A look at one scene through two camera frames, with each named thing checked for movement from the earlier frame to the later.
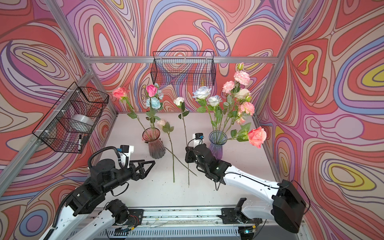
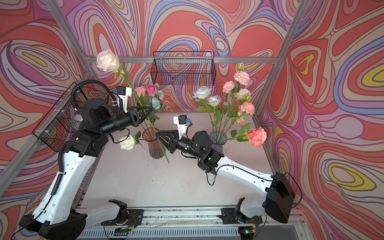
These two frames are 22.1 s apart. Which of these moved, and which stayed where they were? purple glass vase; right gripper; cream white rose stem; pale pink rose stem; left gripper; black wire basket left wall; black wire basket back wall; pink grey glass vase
Moved: pale pink rose stem; right gripper; left gripper
Stayed: black wire basket left wall; pink grey glass vase; cream white rose stem; purple glass vase; black wire basket back wall
